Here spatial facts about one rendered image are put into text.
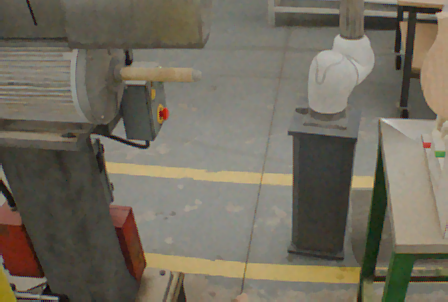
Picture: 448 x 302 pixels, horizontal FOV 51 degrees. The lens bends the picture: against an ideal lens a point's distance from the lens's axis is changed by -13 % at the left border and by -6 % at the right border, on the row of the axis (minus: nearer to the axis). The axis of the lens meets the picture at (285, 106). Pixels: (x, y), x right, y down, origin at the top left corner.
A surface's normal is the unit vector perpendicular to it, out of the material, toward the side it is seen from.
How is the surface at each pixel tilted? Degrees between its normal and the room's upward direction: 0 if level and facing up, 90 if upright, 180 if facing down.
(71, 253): 90
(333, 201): 90
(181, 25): 90
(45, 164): 90
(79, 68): 59
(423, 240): 0
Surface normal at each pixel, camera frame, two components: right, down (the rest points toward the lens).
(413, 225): 0.00, -0.87
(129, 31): -0.07, 0.50
